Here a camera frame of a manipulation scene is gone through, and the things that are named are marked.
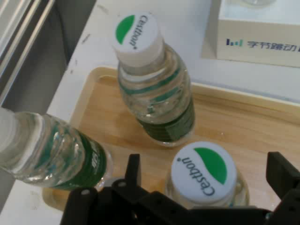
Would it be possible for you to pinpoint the water bottle green label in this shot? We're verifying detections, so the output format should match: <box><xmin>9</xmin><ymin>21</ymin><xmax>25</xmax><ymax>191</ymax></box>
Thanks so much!
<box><xmin>165</xmin><ymin>140</ymin><xmax>250</xmax><ymax>210</ymax></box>
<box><xmin>111</xmin><ymin>11</ymin><xmax>196</xmax><ymax>148</ymax></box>
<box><xmin>0</xmin><ymin>107</ymin><xmax>114</xmax><ymax>191</ymax></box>

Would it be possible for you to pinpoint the white open cardboard box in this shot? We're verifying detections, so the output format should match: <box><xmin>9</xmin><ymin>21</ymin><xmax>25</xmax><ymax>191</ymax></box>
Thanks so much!
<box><xmin>201</xmin><ymin>0</ymin><xmax>300</xmax><ymax>69</ymax></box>

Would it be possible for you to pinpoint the wooden tray cream rim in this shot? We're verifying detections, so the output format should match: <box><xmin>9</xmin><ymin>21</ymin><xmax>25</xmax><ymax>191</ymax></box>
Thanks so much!
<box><xmin>42</xmin><ymin>67</ymin><xmax>300</xmax><ymax>212</ymax></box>

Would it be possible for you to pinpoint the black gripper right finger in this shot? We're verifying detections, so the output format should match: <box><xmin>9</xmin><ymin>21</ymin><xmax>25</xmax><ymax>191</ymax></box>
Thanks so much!
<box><xmin>267</xmin><ymin>151</ymin><xmax>300</xmax><ymax>212</ymax></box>

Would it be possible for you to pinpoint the silver metal rail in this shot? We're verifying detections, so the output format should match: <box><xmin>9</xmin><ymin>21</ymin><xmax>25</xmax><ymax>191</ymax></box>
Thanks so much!
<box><xmin>0</xmin><ymin>0</ymin><xmax>57</xmax><ymax>79</ymax></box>

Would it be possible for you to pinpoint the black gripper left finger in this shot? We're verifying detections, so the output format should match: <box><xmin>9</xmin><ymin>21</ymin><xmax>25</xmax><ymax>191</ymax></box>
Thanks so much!
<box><xmin>67</xmin><ymin>153</ymin><xmax>154</xmax><ymax>225</ymax></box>

